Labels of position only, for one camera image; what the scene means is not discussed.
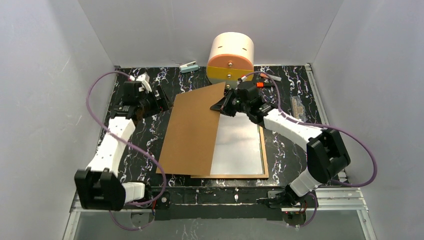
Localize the landscape photo print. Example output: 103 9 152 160
210 112 264 175

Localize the brown cardboard backing board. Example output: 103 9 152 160
158 82 226 176

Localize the wooden picture frame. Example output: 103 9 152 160
191 127 269 179

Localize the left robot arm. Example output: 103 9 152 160
74 80 172 211

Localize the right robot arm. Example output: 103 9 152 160
210 81 351 208

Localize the orange capped black marker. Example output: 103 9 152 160
256 82 275 88

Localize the orange capped grey marker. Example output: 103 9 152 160
260 73 282 82

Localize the teal white stapler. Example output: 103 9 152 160
179 61 200 74

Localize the round pastel drawer box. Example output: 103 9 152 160
206 32 254 89

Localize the clear bag of clips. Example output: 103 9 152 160
290 96 307 122

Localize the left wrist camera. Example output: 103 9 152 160
128 73 153 93

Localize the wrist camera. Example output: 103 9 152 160
128 73 153 93
237 75 248 84

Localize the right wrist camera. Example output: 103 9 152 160
237 75 248 84

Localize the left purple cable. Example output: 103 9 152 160
86 71 168 232

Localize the purple cable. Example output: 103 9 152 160
237 71 379 229
86 71 168 232

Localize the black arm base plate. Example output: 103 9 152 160
120 187 317 226

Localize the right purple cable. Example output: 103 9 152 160
237 71 379 229

